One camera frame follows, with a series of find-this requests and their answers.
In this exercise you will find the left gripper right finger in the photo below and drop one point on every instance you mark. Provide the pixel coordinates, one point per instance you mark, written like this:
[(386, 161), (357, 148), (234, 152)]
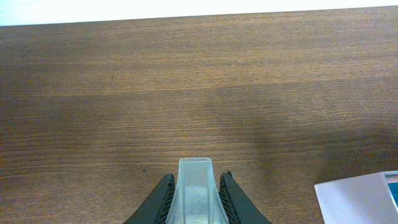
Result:
[(238, 207)]

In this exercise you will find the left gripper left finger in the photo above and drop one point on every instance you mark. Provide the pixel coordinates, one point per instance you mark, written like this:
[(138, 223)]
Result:
[(155, 208)]

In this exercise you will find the clear spray bottle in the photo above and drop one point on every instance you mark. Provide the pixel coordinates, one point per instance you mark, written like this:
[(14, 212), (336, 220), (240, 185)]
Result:
[(196, 199)]

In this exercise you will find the blue mouthwash bottle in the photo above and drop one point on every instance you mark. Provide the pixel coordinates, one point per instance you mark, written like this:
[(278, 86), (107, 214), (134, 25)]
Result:
[(393, 187)]

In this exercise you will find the white cardboard box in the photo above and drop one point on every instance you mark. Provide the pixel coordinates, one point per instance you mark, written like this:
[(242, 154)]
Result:
[(360, 199)]

